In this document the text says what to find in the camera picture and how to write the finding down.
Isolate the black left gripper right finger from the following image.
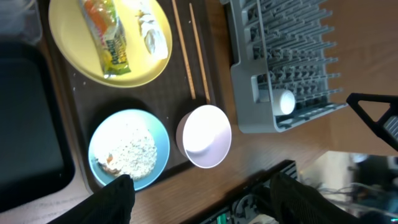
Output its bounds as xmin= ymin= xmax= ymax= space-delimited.
xmin=270 ymin=172 xmax=359 ymax=224

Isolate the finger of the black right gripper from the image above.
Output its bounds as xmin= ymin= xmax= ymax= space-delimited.
xmin=346 ymin=92 xmax=398 ymax=152

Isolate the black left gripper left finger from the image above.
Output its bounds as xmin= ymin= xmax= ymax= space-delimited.
xmin=49 ymin=174 xmax=136 ymax=224

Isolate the white cup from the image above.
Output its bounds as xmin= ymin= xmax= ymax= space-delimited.
xmin=272 ymin=89 xmax=296 ymax=116

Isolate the white napkin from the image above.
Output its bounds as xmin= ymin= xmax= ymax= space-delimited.
xmin=123 ymin=0 xmax=169 ymax=60

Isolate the green orange snack wrapper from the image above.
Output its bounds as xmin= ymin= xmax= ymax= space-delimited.
xmin=79 ymin=0 xmax=131 ymax=78

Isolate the grey dishwasher rack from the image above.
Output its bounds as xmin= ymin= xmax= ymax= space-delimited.
xmin=223 ymin=0 xmax=343 ymax=133

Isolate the blue bowl with rice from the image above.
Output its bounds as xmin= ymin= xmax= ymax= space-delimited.
xmin=88 ymin=109 xmax=170 ymax=191

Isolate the black plastic bin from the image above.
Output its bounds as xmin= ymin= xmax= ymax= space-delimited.
xmin=1 ymin=42 xmax=75 ymax=212

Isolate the white lilac bowl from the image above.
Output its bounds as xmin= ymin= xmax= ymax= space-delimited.
xmin=175 ymin=105 xmax=232 ymax=169

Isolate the dark brown serving tray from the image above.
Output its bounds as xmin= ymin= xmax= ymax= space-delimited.
xmin=39 ymin=1 xmax=224 ymax=193

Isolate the wooden chopstick right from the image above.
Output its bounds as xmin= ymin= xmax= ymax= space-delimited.
xmin=189 ymin=3 xmax=211 ymax=105

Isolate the wooden chopstick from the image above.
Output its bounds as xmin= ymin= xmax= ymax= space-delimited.
xmin=172 ymin=0 xmax=196 ymax=100
xmin=189 ymin=3 xmax=211 ymax=105

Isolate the yellow plate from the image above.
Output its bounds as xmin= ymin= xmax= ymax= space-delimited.
xmin=49 ymin=0 xmax=173 ymax=88

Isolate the clear plastic bin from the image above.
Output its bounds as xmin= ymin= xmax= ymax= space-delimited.
xmin=1 ymin=0 xmax=42 ymax=45

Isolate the wooden chopstick left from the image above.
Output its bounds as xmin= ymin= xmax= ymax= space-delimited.
xmin=172 ymin=0 xmax=196 ymax=100

